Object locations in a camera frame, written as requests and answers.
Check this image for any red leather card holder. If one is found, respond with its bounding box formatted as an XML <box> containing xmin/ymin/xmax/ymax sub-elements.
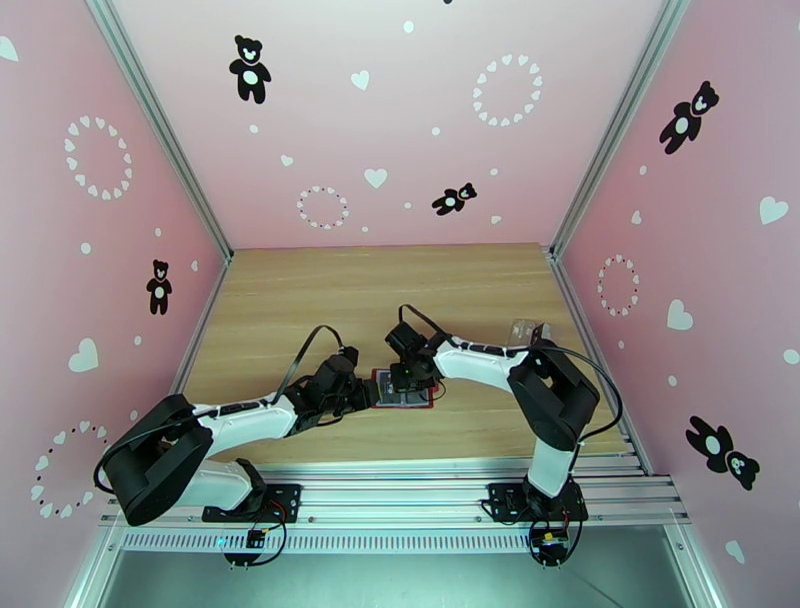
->
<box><xmin>369</xmin><ymin>367</ymin><xmax>436</xmax><ymax>411</ymax></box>

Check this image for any clear acrylic card stand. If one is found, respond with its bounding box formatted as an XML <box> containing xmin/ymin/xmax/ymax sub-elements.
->
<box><xmin>509</xmin><ymin>318</ymin><xmax>556</xmax><ymax>346</ymax></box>

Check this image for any perforated metal strip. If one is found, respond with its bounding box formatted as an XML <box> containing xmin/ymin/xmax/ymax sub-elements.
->
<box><xmin>118</xmin><ymin>529</ymin><xmax>673</xmax><ymax>554</ymax></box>

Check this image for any black teddy bear sticker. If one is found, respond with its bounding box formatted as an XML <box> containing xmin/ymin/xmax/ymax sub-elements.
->
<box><xmin>146</xmin><ymin>259</ymin><xmax>174</xmax><ymax>316</ymax></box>
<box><xmin>685</xmin><ymin>415</ymin><xmax>734</xmax><ymax>471</ymax></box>
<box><xmin>658</xmin><ymin>79</ymin><xmax>721</xmax><ymax>156</ymax></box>
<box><xmin>724</xmin><ymin>451</ymin><xmax>761</xmax><ymax>492</ymax></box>

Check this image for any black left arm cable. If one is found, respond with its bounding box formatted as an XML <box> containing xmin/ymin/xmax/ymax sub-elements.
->
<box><xmin>92</xmin><ymin>324</ymin><xmax>348</xmax><ymax>495</ymax></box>

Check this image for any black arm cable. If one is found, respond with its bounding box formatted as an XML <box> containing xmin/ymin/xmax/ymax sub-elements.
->
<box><xmin>92</xmin><ymin>324</ymin><xmax>348</xmax><ymax>495</ymax></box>
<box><xmin>397</xmin><ymin>304</ymin><xmax>625</xmax><ymax>448</ymax></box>

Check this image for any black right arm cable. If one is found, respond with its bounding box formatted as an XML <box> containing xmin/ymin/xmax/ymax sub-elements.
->
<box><xmin>397</xmin><ymin>304</ymin><xmax>625</xmax><ymax>448</ymax></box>

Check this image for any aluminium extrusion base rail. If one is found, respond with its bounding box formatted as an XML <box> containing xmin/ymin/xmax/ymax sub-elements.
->
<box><xmin>99</xmin><ymin>459</ymin><xmax>692</xmax><ymax>529</ymax></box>

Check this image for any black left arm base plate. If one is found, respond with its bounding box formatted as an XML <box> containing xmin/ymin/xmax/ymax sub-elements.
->
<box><xmin>201</xmin><ymin>482</ymin><xmax>303</xmax><ymax>523</ymax></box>

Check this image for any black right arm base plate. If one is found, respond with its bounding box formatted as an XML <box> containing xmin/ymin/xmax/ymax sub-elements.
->
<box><xmin>487</xmin><ymin>482</ymin><xmax>589</xmax><ymax>523</ymax></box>

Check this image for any aluminium frame post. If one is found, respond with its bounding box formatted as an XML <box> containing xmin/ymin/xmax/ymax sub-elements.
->
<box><xmin>549</xmin><ymin>0</ymin><xmax>704</xmax><ymax>258</ymax></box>
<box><xmin>84</xmin><ymin>0</ymin><xmax>234</xmax><ymax>264</ymax></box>

